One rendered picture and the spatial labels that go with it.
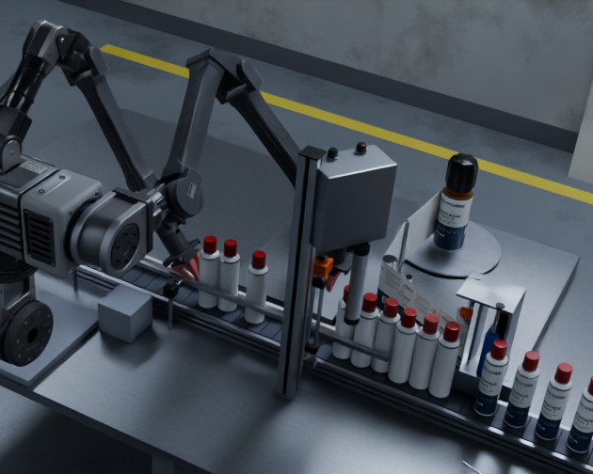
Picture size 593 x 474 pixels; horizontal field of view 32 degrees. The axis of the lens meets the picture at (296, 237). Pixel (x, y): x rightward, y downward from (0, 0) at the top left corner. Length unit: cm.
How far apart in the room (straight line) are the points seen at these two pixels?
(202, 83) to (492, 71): 350
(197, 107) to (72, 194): 38
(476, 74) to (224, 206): 268
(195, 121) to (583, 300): 136
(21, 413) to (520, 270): 159
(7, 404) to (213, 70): 155
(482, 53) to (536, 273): 270
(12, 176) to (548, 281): 160
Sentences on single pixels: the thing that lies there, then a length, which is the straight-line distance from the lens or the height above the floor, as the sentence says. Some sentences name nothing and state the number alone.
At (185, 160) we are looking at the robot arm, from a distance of 211.
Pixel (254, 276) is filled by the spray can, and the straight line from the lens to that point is 258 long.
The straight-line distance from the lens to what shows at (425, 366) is 249.
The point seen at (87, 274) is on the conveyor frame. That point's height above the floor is 86.
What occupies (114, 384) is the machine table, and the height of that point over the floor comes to 83.
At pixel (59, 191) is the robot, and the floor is 153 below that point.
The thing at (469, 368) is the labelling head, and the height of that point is 94.
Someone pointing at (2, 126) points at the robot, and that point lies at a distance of 201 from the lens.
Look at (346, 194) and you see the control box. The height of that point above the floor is 143.
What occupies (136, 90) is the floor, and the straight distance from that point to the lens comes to 575.
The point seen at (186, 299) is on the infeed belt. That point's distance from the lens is 274.
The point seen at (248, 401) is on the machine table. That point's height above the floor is 83.
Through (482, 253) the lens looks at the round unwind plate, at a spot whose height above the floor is 89.
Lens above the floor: 255
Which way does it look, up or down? 34 degrees down
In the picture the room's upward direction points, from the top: 6 degrees clockwise
